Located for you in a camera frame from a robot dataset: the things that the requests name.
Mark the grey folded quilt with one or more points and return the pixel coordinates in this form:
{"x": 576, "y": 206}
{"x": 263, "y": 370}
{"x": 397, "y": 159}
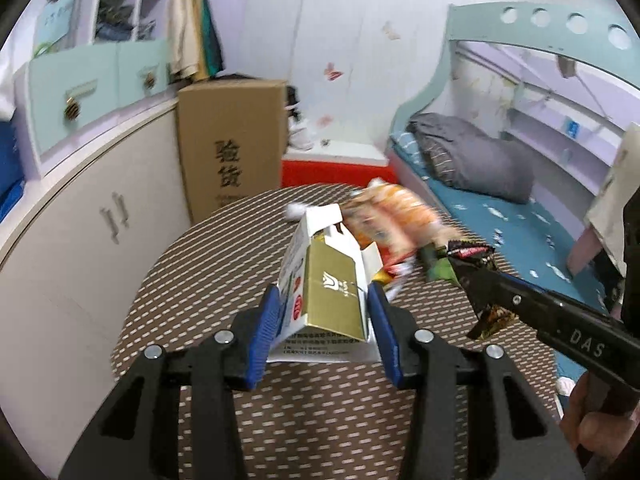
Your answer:
{"x": 462, "y": 156}

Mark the teal bunk bed frame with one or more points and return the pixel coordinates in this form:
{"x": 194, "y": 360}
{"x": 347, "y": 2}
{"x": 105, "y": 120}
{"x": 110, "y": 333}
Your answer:
{"x": 604, "y": 40}

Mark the white gold paper carton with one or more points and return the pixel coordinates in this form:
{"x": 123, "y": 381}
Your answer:
{"x": 323, "y": 283}

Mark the dark snack wrapper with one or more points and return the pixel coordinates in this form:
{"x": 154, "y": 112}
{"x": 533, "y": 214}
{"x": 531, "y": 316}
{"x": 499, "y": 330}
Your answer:
{"x": 469, "y": 266}

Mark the white cabinet with handles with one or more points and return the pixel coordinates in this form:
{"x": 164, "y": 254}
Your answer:
{"x": 74, "y": 252}

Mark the red storage bench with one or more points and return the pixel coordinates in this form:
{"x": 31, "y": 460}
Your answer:
{"x": 336, "y": 162}

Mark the orange snack bag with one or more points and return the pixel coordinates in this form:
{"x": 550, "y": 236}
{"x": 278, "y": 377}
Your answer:
{"x": 399, "y": 223}

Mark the beige hanging shirt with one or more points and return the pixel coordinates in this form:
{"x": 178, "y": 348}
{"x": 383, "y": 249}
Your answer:
{"x": 604, "y": 226}

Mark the tall cardboard box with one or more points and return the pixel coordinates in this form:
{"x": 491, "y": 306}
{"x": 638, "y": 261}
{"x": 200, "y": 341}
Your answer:
{"x": 232, "y": 135}

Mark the teal drawer unit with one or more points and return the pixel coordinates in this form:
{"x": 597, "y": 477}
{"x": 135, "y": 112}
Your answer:
{"x": 67, "y": 99}

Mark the hanging clothes bundle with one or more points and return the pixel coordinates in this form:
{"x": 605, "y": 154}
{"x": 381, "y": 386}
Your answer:
{"x": 195, "y": 51}

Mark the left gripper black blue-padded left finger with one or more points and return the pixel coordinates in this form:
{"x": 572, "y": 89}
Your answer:
{"x": 134, "y": 433}

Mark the teal bed mattress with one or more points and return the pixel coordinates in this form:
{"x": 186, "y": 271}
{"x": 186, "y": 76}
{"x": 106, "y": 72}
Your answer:
{"x": 527, "y": 235}

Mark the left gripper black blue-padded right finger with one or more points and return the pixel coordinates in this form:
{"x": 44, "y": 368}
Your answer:
{"x": 511, "y": 435}

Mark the white plastic bag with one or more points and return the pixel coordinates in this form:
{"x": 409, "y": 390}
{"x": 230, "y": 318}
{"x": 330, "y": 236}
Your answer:
{"x": 299, "y": 135}

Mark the right hand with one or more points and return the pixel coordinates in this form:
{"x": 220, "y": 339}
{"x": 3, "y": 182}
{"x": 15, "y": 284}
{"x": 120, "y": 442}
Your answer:
{"x": 603, "y": 434}

